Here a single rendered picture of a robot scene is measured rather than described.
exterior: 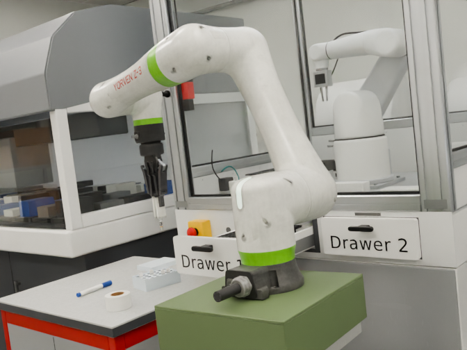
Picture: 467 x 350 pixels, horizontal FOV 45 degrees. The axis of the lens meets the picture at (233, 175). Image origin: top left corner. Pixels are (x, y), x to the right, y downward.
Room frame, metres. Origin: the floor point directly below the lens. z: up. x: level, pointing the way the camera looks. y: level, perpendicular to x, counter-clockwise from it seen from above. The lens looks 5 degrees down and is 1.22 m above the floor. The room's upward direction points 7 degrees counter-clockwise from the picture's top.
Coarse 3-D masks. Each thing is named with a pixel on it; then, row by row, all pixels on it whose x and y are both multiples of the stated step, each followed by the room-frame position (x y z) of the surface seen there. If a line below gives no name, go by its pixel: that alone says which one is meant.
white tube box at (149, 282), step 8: (160, 272) 1.76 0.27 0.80; (176, 272) 1.74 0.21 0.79; (136, 280) 1.72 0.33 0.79; (144, 280) 1.68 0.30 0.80; (152, 280) 1.69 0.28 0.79; (160, 280) 1.71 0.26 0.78; (168, 280) 1.72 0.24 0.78; (176, 280) 1.74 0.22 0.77; (136, 288) 1.73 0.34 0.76; (144, 288) 1.69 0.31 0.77; (152, 288) 1.69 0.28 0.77
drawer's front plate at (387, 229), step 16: (336, 224) 1.62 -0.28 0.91; (352, 224) 1.58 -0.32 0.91; (368, 224) 1.55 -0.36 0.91; (384, 224) 1.52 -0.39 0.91; (400, 224) 1.49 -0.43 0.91; (416, 224) 1.47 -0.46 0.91; (336, 240) 1.62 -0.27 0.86; (368, 240) 1.55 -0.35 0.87; (384, 240) 1.52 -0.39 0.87; (400, 240) 1.49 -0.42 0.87; (416, 240) 1.46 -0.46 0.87; (368, 256) 1.56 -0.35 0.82; (384, 256) 1.53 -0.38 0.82; (400, 256) 1.49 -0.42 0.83; (416, 256) 1.47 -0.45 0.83
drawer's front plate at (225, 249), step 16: (176, 240) 1.62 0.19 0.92; (192, 240) 1.58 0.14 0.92; (208, 240) 1.54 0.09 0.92; (224, 240) 1.50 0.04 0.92; (176, 256) 1.63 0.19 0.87; (192, 256) 1.58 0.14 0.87; (208, 256) 1.54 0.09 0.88; (224, 256) 1.50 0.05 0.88; (192, 272) 1.59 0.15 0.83; (208, 272) 1.55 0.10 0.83; (224, 272) 1.51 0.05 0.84
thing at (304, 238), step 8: (296, 224) 1.77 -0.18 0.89; (304, 224) 1.75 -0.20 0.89; (312, 224) 1.74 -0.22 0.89; (296, 232) 1.65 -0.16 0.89; (304, 232) 1.66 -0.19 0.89; (312, 232) 1.69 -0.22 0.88; (296, 240) 1.63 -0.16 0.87; (304, 240) 1.66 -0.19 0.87; (312, 240) 1.69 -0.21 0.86; (296, 248) 1.62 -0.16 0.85; (304, 248) 1.65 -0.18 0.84
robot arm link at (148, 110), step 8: (152, 96) 1.74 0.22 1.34; (160, 96) 1.76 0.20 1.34; (136, 104) 1.71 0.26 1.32; (144, 104) 1.73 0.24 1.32; (152, 104) 1.74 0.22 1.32; (160, 104) 1.76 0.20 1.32; (136, 112) 1.73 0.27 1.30; (144, 112) 1.74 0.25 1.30; (152, 112) 1.74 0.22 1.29; (160, 112) 1.77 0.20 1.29; (136, 120) 1.75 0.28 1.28; (144, 120) 1.74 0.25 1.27; (152, 120) 1.74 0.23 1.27; (160, 120) 1.76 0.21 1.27
